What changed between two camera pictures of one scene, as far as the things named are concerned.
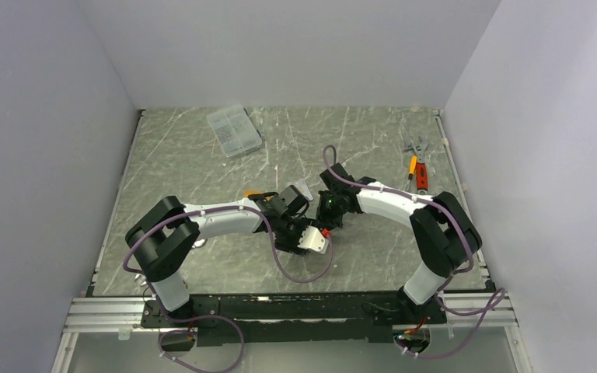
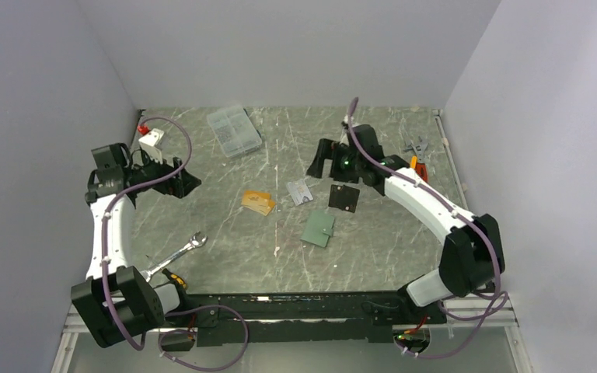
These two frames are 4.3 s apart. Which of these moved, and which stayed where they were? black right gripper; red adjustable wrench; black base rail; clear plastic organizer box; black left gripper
Moved: black left gripper; black right gripper
Stayed: black base rail; red adjustable wrench; clear plastic organizer box
